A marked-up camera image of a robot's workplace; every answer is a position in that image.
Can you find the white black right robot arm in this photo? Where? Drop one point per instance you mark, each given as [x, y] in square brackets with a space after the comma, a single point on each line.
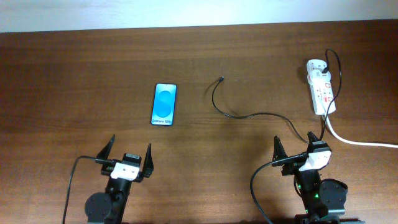
[324, 200]

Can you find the blue Galaxy smartphone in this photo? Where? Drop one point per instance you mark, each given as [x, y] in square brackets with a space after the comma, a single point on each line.
[164, 104]

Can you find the white power strip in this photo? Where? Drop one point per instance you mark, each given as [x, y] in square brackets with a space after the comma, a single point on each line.
[322, 94]

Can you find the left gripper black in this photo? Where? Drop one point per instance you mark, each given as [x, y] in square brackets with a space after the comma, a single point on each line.
[147, 168]

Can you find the white USB charger plug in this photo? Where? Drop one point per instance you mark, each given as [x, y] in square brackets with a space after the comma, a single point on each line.
[316, 76]

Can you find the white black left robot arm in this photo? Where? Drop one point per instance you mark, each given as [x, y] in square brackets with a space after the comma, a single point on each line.
[108, 206]

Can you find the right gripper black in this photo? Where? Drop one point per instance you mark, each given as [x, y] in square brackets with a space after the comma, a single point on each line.
[292, 166]

